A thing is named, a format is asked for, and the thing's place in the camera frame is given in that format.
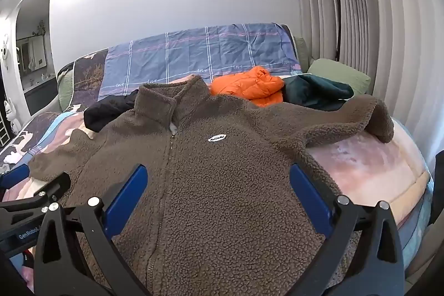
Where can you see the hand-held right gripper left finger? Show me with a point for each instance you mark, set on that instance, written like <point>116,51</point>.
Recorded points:
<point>127,193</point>

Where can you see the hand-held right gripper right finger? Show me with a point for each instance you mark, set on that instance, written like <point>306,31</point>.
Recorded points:
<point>308,193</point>

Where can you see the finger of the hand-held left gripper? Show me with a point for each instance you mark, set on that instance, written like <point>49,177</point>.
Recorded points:
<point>38,192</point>
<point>14,177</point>

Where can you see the brown fleece jacket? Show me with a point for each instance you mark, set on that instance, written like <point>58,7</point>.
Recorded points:
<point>225,195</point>

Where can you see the white cat figurine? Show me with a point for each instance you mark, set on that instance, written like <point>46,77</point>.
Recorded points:
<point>9,112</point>

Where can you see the black puffer jacket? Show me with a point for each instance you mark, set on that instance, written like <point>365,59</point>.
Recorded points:
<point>104,112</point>

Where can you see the dark green jacket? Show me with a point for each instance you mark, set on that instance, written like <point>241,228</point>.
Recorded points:
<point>312,91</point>

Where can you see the green pillow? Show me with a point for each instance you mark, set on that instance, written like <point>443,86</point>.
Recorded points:
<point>343,77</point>

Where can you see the arched mirror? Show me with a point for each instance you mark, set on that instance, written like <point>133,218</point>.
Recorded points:
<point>34,56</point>

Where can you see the orange puffer jacket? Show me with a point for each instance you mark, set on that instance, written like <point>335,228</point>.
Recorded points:
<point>246,88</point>

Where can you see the blue plaid pillow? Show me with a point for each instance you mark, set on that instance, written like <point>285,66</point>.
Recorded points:
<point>190,53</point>

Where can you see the white pleated curtain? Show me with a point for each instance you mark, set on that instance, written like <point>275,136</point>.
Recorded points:
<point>381,39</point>

